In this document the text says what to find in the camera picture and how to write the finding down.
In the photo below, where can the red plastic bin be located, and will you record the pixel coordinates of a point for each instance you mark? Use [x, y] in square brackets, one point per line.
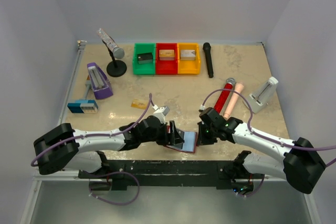
[166, 67]

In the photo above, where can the tan card in red bin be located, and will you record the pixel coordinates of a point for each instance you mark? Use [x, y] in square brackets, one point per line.
[166, 54]

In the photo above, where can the blue grey block toy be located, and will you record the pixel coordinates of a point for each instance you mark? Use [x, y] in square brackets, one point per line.
[84, 105]

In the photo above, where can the red microphone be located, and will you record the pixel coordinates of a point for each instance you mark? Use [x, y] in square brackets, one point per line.
[229, 85]

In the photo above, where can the black card in green bin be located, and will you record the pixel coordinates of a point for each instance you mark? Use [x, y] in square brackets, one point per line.
[145, 58]

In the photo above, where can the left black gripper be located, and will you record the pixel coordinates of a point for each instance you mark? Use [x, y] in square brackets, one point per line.
[177, 139]

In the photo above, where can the pink microphone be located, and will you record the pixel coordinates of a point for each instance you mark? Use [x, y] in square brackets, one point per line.
[237, 91]

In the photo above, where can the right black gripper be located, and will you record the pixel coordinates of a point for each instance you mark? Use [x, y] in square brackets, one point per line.
[201, 140]

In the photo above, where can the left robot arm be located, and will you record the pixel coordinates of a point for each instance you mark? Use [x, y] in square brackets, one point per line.
[58, 147]

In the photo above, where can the glitter silver microphone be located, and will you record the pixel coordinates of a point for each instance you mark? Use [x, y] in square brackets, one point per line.
[110, 43]

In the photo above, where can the aluminium frame rail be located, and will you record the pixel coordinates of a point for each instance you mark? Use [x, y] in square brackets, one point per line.
[36, 183]

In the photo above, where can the green plastic bin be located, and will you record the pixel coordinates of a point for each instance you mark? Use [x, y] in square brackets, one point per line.
[145, 69]

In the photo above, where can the red leather card holder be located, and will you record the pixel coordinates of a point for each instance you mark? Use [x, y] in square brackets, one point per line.
[189, 144]

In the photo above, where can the tan card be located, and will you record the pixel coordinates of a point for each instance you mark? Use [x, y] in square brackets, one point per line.
[139, 104]
[166, 54]

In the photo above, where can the black microphone stand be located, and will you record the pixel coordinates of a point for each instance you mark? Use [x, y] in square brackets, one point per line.
[116, 67]

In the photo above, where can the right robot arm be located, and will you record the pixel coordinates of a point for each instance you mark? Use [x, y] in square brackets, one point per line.
[295, 161]

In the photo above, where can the yellow plastic bin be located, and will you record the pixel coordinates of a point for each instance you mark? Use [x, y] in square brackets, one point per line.
[188, 65]

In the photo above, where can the silver card in yellow bin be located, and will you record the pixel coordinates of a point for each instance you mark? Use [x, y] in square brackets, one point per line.
[188, 55]

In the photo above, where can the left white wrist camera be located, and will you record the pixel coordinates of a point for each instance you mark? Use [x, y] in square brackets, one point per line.
[161, 112]

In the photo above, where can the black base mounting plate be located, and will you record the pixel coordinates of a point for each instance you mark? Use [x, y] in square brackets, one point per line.
[218, 174]

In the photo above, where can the white metronome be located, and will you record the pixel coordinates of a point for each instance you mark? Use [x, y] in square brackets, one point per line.
[259, 99]

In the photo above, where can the black microphone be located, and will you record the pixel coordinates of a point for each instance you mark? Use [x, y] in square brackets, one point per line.
[208, 58]

